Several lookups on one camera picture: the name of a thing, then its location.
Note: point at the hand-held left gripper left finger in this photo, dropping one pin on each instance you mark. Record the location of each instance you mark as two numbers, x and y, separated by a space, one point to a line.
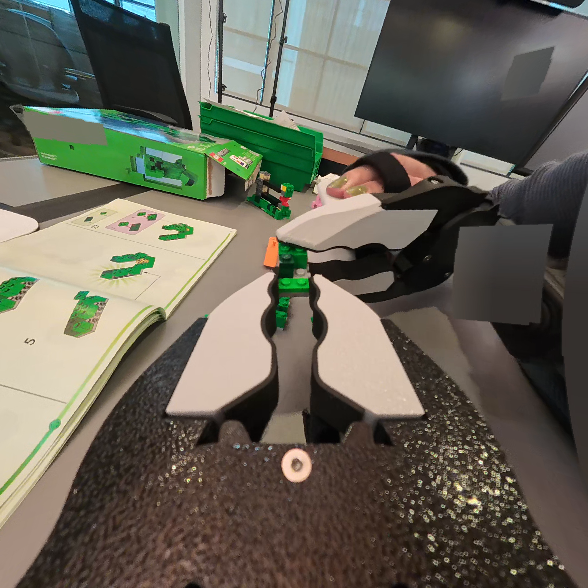
225 363

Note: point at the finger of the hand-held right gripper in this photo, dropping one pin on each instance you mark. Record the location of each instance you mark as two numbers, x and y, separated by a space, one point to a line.
363 280
349 227

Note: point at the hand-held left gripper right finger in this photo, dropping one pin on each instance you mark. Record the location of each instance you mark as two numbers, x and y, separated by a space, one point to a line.
367 363

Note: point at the grey plate with green bricks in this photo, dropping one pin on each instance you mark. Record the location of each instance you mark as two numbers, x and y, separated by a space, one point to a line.
294 275

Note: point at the curved green brick assembly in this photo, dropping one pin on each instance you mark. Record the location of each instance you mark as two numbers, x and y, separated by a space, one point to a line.
282 312

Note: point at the person's right forearm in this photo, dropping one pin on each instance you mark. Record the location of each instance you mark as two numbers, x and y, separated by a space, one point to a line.
542 188

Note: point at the grey desk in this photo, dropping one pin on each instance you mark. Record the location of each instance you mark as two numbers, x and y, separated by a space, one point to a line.
229 206

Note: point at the person's right hand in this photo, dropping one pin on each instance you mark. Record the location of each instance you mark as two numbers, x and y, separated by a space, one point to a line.
363 179

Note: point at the small pink brick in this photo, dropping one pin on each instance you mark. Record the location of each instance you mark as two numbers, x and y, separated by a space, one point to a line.
318 202

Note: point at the wood-edged table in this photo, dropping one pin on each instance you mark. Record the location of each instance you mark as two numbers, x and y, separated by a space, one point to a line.
340 156

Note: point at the orange brick separator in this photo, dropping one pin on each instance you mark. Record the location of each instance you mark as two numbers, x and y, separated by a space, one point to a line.
271 252

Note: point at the green brick figure model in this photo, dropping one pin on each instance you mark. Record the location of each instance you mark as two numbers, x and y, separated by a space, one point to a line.
271 202

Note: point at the stack of green crates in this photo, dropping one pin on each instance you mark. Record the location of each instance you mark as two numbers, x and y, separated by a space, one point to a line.
275 142

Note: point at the white crumpled paper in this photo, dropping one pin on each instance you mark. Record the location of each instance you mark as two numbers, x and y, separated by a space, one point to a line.
287 120

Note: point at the black monitor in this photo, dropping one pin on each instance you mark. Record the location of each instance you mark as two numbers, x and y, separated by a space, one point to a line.
459 69

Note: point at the instruction booklet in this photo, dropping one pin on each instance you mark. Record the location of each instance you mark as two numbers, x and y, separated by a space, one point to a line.
69 285

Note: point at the black tripod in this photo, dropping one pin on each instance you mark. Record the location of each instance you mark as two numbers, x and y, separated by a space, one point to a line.
280 46

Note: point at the green toy box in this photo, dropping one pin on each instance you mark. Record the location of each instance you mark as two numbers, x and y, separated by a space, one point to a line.
138 151

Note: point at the black office chair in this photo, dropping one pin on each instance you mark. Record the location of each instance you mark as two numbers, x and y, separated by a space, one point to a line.
133 69

